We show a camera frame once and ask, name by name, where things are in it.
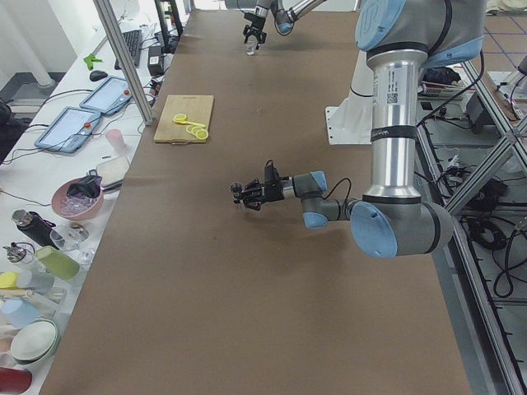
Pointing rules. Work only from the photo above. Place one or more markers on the light blue cup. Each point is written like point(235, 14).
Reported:
point(20, 312)

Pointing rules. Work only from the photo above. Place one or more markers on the black keyboard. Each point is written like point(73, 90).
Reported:
point(133, 39)

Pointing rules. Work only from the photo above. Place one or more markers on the steel measuring jigger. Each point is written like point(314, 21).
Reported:
point(237, 194)

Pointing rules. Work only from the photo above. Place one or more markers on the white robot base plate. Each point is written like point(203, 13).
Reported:
point(350, 123)

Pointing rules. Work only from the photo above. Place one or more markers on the dark cloth in bowl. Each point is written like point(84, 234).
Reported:
point(88, 187)

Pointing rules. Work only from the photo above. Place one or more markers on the pink bowl with ice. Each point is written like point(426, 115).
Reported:
point(75, 208)

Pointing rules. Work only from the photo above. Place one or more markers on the teach pendant tablet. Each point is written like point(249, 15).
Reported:
point(69, 131)
point(111, 95)

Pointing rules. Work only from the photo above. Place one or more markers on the red cup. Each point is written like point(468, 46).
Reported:
point(15, 381)

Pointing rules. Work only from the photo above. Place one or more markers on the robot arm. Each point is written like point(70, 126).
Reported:
point(284, 19)
point(399, 39)

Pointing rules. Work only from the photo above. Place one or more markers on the white lidded container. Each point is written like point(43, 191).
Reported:
point(112, 172)

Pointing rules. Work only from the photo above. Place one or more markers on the clear wine glass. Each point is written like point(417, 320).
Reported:
point(69, 237)

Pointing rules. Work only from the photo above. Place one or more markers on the wooden cutting board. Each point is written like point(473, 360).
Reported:
point(197, 108)

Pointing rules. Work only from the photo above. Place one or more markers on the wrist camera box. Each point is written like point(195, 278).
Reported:
point(271, 175)

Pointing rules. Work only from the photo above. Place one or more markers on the clear glass shaker cup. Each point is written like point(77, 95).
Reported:
point(250, 48)

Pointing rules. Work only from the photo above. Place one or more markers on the yellow cup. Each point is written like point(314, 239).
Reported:
point(8, 280)

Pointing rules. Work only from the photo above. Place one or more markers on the green bottle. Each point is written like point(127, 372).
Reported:
point(60, 264)

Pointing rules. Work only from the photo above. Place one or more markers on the far teach pendant tablet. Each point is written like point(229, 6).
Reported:
point(111, 95)

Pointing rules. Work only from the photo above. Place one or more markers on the pink plastic cup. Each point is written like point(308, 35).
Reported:
point(116, 140)

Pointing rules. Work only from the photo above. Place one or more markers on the black computer mouse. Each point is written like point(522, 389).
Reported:
point(97, 75)

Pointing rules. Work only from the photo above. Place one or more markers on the near teach pendant tablet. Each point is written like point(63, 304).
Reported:
point(69, 131)

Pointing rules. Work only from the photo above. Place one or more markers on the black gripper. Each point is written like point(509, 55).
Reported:
point(259, 21)
point(273, 193)

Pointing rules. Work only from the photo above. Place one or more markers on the black bottle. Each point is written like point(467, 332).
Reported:
point(34, 226)

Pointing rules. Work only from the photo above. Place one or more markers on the aluminium frame post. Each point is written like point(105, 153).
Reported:
point(120, 49)

